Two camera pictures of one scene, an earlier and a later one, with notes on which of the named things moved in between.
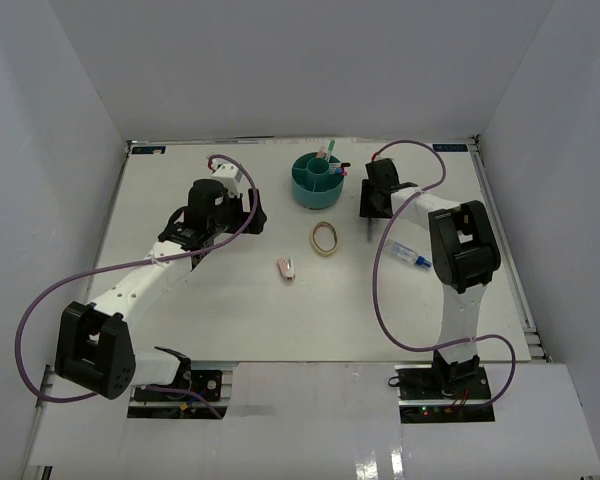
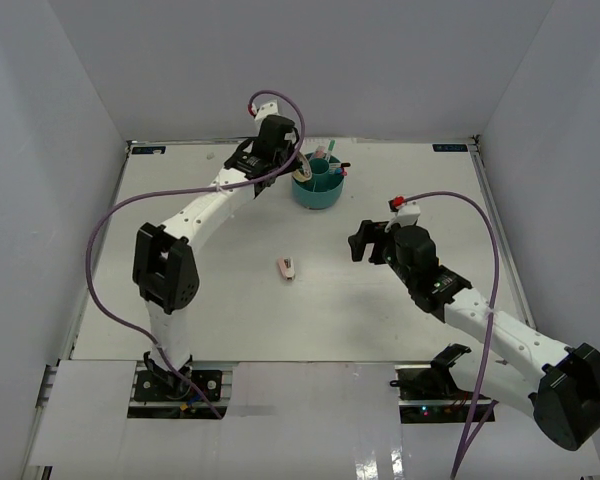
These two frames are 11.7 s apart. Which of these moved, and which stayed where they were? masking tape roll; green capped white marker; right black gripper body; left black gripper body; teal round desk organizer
Moved: left black gripper body; right black gripper body; masking tape roll
Stayed: green capped white marker; teal round desk organizer
